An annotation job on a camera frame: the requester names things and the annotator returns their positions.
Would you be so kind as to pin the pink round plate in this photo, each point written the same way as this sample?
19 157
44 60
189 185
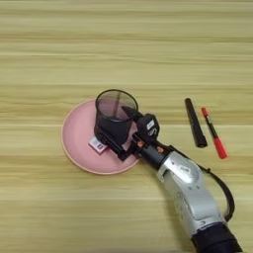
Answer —
77 141

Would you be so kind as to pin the black mesh pen cup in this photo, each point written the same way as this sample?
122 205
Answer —
113 128

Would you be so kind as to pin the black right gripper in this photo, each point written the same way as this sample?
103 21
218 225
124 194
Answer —
154 154

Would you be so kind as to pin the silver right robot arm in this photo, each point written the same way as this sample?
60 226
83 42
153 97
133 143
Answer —
191 194

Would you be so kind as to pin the red black marker pen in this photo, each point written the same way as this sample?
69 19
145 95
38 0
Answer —
219 148

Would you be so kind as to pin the small white pink eraser box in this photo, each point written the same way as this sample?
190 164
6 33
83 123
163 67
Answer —
97 145

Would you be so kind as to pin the black box with white label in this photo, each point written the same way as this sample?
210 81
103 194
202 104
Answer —
148 126

